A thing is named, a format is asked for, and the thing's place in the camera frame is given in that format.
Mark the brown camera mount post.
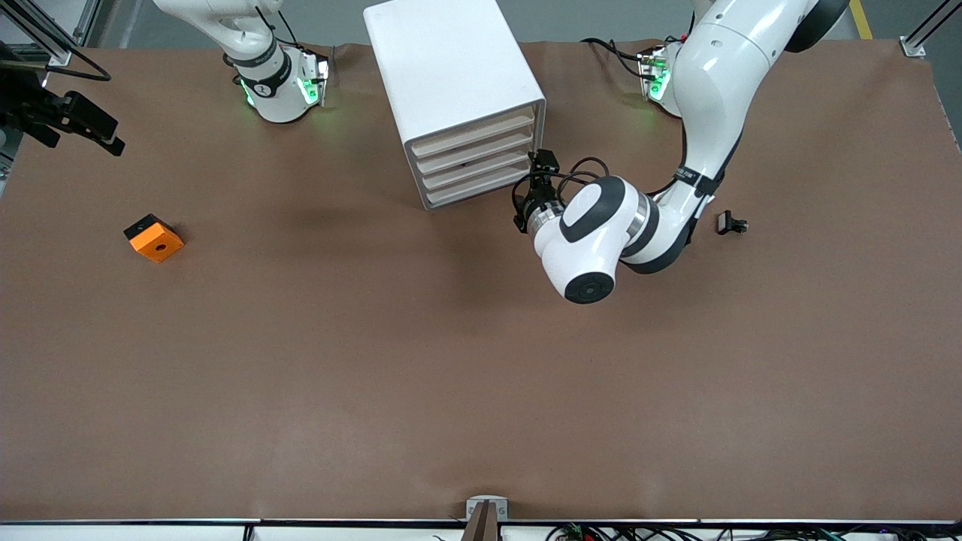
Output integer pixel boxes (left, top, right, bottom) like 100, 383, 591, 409
460, 501, 502, 541

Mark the brown table mat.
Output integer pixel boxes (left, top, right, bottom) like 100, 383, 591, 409
0, 39, 962, 523

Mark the aluminium frame profile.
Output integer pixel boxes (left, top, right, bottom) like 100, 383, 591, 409
0, 0, 102, 67
900, 0, 962, 59

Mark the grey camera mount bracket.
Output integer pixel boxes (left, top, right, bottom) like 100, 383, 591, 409
466, 495, 510, 521

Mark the orange and black button box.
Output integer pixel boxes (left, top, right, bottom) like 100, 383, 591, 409
123, 213, 185, 264

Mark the black arm base cable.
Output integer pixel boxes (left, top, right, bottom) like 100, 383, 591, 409
580, 36, 649, 80
256, 0, 301, 47

